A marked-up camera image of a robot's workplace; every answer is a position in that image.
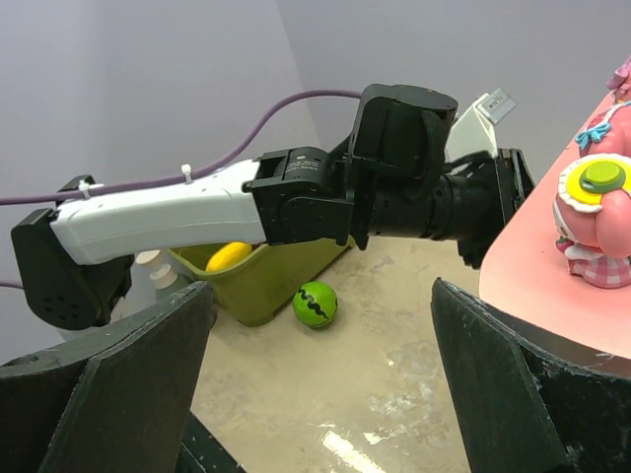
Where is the pink figurine with yellow hat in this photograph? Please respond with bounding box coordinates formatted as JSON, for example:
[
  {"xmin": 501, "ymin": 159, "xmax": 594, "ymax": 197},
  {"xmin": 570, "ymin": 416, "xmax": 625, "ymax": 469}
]
[{"xmin": 553, "ymin": 153, "xmax": 630, "ymax": 289}]

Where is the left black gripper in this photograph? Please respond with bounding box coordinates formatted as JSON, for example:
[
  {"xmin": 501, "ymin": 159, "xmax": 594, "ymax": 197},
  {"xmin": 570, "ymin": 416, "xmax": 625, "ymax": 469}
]
[{"xmin": 369, "ymin": 148, "xmax": 534, "ymax": 269}]

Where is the pink pig figurine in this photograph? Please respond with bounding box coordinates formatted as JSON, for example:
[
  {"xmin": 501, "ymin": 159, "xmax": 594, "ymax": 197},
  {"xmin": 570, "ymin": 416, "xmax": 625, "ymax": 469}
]
[{"xmin": 606, "ymin": 56, "xmax": 631, "ymax": 103}]

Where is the green plastic bin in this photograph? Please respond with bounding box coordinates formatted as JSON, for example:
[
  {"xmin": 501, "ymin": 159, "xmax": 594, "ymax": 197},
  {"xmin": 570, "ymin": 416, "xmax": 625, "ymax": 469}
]
[{"xmin": 169, "ymin": 239, "xmax": 355, "ymax": 327}]

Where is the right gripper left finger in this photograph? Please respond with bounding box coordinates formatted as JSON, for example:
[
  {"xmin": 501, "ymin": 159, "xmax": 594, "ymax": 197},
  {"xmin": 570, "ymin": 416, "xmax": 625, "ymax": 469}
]
[{"xmin": 1, "ymin": 283, "xmax": 215, "ymax": 472}]

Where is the pink tiered shelf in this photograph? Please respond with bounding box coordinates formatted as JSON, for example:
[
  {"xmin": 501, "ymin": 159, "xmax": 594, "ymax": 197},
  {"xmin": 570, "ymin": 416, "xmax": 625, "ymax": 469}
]
[{"xmin": 477, "ymin": 91, "xmax": 631, "ymax": 369}]

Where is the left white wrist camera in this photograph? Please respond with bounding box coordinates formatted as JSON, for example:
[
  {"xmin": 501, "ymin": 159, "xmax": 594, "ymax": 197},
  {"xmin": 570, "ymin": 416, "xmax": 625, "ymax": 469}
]
[{"xmin": 446, "ymin": 88, "xmax": 517, "ymax": 163}]

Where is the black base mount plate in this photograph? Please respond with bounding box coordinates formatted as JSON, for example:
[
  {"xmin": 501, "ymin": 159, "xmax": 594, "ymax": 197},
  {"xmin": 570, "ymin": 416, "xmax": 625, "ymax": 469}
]
[{"xmin": 175, "ymin": 412, "xmax": 245, "ymax": 473}]

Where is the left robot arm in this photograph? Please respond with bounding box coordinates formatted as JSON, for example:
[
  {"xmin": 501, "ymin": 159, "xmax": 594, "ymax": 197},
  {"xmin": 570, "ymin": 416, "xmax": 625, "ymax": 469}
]
[{"xmin": 11, "ymin": 84, "xmax": 534, "ymax": 330}]

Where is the pink figurine with blue glasses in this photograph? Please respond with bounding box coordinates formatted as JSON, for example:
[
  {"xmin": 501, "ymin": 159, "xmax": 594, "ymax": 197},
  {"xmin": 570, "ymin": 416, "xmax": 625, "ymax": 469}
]
[{"xmin": 575, "ymin": 101, "xmax": 630, "ymax": 158}]

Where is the green watermelon ball toy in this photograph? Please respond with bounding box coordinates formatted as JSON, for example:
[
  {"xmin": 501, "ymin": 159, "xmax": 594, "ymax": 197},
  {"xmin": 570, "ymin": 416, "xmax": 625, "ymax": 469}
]
[{"xmin": 291, "ymin": 281, "xmax": 339, "ymax": 329}]

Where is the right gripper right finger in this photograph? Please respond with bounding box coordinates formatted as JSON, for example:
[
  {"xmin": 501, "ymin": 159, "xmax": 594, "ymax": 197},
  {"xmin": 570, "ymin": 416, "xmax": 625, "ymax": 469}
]
[{"xmin": 431, "ymin": 279, "xmax": 630, "ymax": 472}]

